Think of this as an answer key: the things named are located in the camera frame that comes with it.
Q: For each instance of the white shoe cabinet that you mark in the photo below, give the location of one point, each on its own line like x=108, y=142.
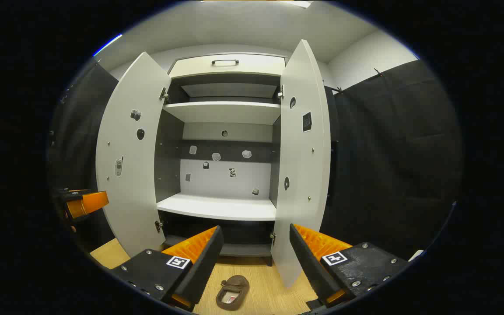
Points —
x=217, y=205

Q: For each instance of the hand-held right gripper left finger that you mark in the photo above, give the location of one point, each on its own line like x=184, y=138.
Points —
x=204, y=267

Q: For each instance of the white cabinet door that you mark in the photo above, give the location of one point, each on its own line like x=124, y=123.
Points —
x=129, y=205
x=300, y=210

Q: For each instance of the brown fuzzy shoe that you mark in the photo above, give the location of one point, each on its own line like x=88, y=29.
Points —
x=234, y=282

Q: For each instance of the ceiling light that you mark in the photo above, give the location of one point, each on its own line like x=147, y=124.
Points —
x=298, y=3

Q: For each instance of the white cabinet drawer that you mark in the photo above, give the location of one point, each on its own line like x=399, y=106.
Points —
x=199, y=69

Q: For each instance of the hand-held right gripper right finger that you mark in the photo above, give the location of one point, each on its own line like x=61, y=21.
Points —
x=311, y=267

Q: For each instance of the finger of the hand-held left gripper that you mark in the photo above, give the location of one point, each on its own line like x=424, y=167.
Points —
x=90, y=203

